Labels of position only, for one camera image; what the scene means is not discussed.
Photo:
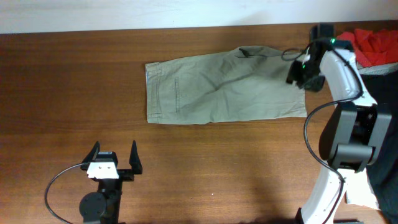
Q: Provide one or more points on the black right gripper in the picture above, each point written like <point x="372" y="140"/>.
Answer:
<point x="296" y="78"/>

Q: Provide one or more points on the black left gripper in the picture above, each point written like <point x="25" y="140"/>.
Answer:
<point x="125" y="173"/>

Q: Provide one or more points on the khaki green shorts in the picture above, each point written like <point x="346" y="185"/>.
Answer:
<point x="244" y="84"/>

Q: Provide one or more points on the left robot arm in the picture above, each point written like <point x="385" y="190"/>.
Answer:
<point x="103" y="205"/>

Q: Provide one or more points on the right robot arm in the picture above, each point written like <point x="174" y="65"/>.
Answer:
<point x="355" y="132"/>

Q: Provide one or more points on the dark navy garment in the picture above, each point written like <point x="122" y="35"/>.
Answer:
<point x="383" y="173"/>

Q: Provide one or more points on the red cloth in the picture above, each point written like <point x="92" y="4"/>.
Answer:
<point x="373" y="48"/>

